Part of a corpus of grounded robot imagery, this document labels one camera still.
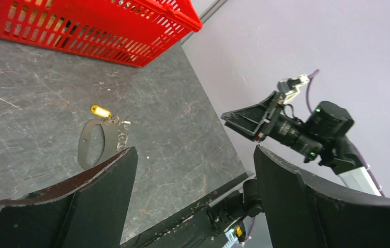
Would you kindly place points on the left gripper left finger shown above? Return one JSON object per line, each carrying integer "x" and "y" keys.
{"x": 86, "y": 210}

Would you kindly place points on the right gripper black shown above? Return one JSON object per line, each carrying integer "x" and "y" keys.
{"x": 255, "y": 122}

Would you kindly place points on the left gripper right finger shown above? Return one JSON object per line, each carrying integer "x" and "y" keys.
{"x": 305, "y": 210}

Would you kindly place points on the yellow key tag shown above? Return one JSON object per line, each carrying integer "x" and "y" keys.
{"x": 101, "y": 112}

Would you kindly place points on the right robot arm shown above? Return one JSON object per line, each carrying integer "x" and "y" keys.
{"x": 323, "y": 135}

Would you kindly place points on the red shopping basket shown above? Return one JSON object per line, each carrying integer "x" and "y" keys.
{"x": 131, "y": 32}

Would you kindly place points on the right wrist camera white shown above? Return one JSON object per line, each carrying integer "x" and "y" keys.
{"x": 290, "y": 88}

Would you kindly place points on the black base frame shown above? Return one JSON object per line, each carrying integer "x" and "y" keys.
{"x": 172, "y": 217}

